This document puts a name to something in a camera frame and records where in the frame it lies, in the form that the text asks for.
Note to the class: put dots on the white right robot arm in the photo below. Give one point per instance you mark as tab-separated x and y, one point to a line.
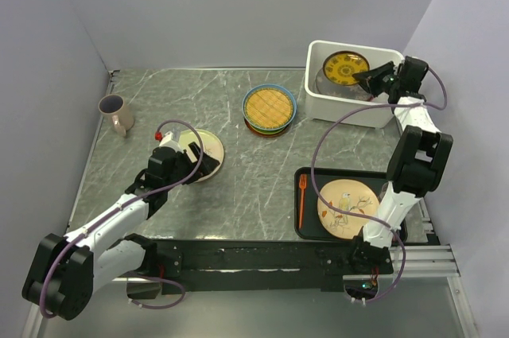
417	164

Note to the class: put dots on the blue plate with bamboo mat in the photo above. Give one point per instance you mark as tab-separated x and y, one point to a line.
269	107

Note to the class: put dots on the cream plate with branch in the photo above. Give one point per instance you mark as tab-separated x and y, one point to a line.
210	143

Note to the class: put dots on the pink mug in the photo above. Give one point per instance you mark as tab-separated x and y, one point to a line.
116	110

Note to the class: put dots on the orange plastic fork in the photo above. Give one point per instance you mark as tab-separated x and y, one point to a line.
302	189

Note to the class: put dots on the beige bird plate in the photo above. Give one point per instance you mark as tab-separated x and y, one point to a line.
350	196

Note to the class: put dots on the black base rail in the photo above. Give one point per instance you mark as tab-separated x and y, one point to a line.
238	265

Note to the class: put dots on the stack of coloured plates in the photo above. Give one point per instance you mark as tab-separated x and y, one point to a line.
266	133

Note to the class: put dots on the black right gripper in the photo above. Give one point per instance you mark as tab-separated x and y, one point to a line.
371	76

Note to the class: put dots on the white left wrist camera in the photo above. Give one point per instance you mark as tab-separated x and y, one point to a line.
170	139

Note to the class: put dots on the white plastic bin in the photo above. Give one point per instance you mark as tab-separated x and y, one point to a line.
328	107

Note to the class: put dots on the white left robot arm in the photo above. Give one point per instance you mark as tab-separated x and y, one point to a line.
66	270

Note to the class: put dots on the grey reindeer plate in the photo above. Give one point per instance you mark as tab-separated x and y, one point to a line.
325	86

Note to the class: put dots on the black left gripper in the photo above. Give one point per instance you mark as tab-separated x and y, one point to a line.
207	165

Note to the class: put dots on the yellow black patterned plate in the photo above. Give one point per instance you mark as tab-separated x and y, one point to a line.
340	67

